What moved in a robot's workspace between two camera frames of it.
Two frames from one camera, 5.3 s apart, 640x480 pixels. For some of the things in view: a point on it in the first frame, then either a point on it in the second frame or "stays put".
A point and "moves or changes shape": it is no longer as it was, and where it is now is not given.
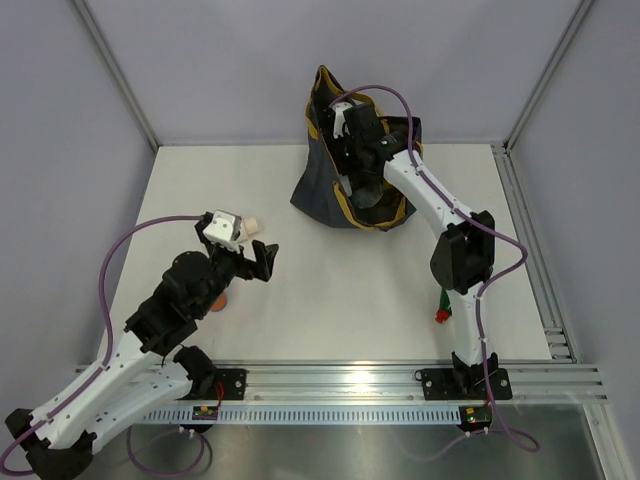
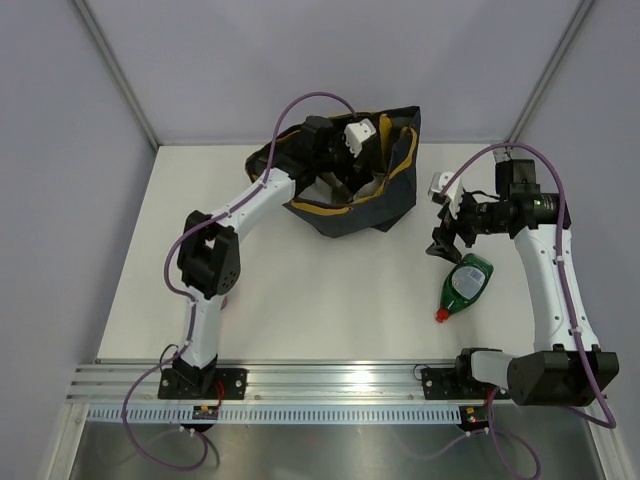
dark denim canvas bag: x=319 y=189 moves or changes shape
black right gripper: x=349 y=169 to x=444 y=237
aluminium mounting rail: x=401 y=385 stays put
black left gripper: x=263 y=257 to x=347 y=176
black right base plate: x=464 y=383 stays put
